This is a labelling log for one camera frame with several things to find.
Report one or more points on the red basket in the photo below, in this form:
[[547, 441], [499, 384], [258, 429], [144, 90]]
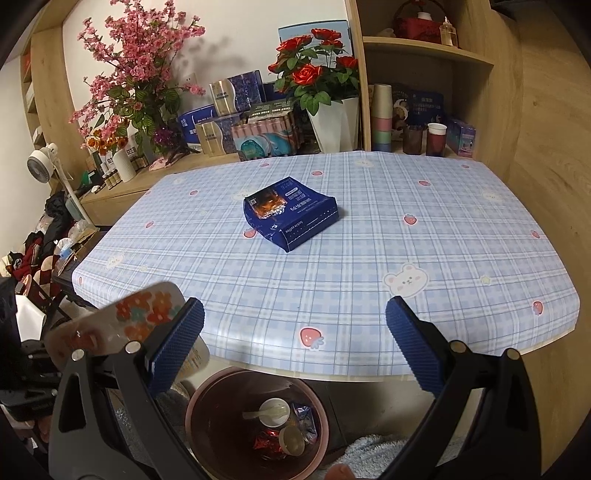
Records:
[[415, 27]]

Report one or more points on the pink flat pouch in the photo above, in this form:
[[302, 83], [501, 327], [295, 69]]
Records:
[[166, 162]]

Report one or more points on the white floral packet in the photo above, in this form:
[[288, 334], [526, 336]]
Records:
[[143, 314]]

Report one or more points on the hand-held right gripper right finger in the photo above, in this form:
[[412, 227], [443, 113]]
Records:
[[415, 344]]

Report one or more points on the blue and pink foil wrapper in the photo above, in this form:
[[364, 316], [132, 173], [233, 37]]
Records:
[[304, 420]]

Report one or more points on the crushed red can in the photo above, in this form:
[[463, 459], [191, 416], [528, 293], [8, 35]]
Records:
[[268, 443]]

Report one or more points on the brown round waste bin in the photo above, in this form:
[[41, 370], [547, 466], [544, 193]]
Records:
[[221, 406]]

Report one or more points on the row of small brown bottles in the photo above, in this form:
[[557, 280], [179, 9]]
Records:
[[115, 177]]

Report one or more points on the stack of pastel cups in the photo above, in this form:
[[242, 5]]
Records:
[[382, 120]]

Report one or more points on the red roses in white pot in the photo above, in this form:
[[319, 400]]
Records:
[[318, 83]]

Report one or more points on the white standing fan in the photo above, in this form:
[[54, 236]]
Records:
[[39, 161]]

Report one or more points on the dark blue carton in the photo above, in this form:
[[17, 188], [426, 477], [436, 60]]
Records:
[[291, 212]]

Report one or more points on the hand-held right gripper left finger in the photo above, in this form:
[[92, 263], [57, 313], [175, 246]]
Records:
[[178, 346]]

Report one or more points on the amber perfume bottle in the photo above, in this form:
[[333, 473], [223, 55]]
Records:
[[449, 34]]

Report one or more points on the small plush toy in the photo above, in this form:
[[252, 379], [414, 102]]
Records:
[[400, 115]]

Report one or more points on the wooden wall shelf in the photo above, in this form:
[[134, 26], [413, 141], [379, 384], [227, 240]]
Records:
[[46, 92]]

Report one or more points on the white vase with orange flowers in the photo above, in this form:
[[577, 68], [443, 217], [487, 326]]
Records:
[[124, 166]]

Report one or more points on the white paper bowl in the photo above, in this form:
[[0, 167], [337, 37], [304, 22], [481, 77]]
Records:
[[273, 411]]

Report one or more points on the light blue fluffy cloth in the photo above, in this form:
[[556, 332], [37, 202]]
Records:
[[392, 457]]

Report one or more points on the green paper cup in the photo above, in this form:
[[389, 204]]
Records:
[[292, 441]]

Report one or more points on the pink blossom arrangement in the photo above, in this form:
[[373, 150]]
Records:
[[134, 69]]

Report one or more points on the pink tumbler set pack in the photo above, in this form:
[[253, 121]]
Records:
[[263, 141]]

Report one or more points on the small blue box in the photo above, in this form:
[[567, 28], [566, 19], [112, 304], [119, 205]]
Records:
[[461, 138]]

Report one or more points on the wooden shelf unit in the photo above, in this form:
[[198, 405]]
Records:
[[498, 92]]

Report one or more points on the low wooden cabinet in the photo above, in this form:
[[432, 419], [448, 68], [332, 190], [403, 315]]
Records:
[[120, 198]]

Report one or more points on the dark brown glass cup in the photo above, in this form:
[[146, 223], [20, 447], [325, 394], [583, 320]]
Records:
[[413, 141]]

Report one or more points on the blue and white carton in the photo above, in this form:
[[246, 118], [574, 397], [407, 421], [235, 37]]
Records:
[[191, 124]]

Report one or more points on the blue and silver gift box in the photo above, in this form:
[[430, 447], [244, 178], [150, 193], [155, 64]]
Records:
[[235, 92], [217, 134]]

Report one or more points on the dark blue gift box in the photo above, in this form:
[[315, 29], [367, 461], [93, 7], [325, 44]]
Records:
[[425, 104]]

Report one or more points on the red cup with white rim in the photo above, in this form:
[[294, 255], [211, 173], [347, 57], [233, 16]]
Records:
[[436, 141]]

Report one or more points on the person's right hand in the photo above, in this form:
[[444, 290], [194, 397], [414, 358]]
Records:
[[339, 473]]

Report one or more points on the pile of clothes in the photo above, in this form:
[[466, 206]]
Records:
[[46, 240]]

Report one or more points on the black printed box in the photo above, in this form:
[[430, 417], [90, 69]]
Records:
[[272, 110]]

